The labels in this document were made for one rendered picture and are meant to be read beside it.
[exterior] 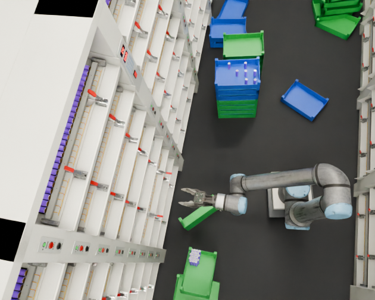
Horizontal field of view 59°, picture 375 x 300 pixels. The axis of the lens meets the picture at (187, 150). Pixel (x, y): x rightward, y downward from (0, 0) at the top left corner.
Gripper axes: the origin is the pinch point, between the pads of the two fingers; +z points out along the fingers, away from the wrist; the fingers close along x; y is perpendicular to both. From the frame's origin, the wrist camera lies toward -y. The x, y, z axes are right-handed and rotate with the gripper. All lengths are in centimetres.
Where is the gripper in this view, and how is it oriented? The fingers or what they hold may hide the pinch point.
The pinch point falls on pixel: (181, 196)
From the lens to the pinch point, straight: 192.2
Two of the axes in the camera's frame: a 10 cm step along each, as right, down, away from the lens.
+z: -9.7, -1.2, 2.1
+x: -1.8, 9.4, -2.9
